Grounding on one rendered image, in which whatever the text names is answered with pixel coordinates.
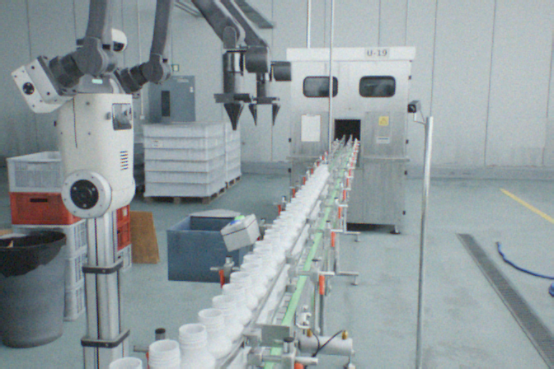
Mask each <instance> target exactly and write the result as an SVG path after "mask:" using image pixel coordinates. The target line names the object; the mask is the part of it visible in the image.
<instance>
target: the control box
mask: <svg viewBox="0 0 554 369"><path fill-rule="evenodd" d="M239 221H240V222H236V223H234V224H230V223H228V224H227V225H226V226H225V227H224V228H223V229H222V230H221V232H222V235H223V239H224V241H225V245H226V247H227V249H228V251H233V250H238V249H241V248H243V247H247V248H248V252H253V251H252V246H253V245H252V244H253V242H254V241H255V240H256V239H257V237H258V236H259V235H261V234H260V232H259V227H258V225H257V222H256V218H255V216H254V214H251V215H250V216H248V217H244V218H242V219H239Z"/></svg>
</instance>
